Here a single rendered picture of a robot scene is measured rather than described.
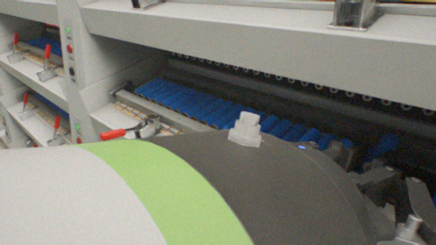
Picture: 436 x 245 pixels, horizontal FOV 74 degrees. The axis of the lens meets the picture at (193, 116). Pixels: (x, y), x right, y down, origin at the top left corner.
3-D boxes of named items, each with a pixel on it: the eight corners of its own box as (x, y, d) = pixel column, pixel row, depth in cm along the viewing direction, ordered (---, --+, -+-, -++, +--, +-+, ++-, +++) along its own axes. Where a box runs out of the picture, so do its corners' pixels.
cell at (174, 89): (184, 93, 56) (159, 109, 52) (178, 90, 57) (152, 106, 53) (182, 84, 55) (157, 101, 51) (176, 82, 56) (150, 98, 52)
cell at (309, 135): (321, 141, 38) (296, 170, 35) (308, 137, 40) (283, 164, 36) (322, 131, 37) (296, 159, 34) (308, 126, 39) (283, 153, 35)
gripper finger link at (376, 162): (372, 158, 24) (383, 162, 23) (390, 150, 29) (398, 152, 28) (361, 191, 24) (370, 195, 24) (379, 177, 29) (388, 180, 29)
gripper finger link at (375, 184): (323, 173, 16) (350, 185, 15) (386, 156, 23) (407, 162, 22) (302, 237, 17) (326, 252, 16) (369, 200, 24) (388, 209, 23)
